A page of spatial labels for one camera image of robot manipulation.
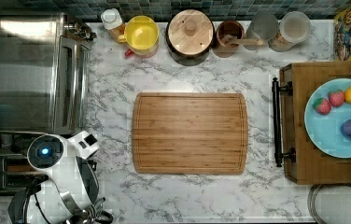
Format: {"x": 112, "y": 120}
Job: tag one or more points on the light blue plate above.
{"x": 325, "y": 130}

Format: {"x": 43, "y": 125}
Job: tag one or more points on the lower plush strawberry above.
{"x": 322, "y": 106}

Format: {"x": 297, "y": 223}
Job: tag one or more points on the frosted plastic cup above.
{"x": 264, "y": 26}

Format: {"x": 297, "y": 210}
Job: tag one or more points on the wooden tray box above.
{"x": 312, "y": 166}

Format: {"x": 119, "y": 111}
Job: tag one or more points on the bamboo cutting board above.
{"x": 189, "y": 133}

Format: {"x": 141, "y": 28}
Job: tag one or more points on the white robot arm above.
{"x": 70, "y": 194}

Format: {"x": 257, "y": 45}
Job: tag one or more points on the dark canister with wooden lid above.
{"x": 189, "y": 36}

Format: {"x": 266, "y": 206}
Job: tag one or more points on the yellow mug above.
{"x": 141, "y": 34}

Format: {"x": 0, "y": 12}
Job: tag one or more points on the black tray handle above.
{"x": 279, "y": 155}

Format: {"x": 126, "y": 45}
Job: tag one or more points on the brown ceramic cup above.
{"x": 226, "y": 32}

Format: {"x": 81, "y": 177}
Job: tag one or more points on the silver slot toaster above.
{"x": 16, "y": 173}

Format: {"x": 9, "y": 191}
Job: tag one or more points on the stainless toaster oven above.
{"x": 44, "y": 63}

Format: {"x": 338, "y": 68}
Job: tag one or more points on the plush strawberry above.
{"x": 336, "y": 98}
{"x": 322, "y": 106}

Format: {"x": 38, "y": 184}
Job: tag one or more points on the wooden spoon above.
{"x": 234, "y": 40}

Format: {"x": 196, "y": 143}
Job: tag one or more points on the upper plush strawberry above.
{"x": 336, "y": 98}

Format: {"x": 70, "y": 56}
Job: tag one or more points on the white capped spice bottle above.
{"x": 114, "y": 24}

